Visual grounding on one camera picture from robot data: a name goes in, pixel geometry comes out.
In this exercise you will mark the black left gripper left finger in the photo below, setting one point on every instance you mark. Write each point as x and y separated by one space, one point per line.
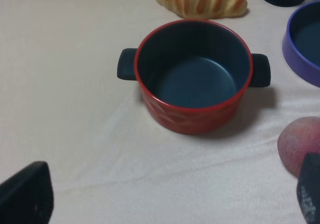
27 197

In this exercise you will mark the purple frying pan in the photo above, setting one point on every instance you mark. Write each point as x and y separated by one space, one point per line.
300 45

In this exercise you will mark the striped croissant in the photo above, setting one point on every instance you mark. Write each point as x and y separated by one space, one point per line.
206 9

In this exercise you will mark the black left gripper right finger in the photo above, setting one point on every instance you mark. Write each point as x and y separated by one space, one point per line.
308 188

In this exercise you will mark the red pot with black handles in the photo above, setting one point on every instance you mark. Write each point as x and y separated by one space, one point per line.
193 74

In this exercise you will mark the pink peach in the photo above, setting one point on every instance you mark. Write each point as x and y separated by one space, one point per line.
298 138

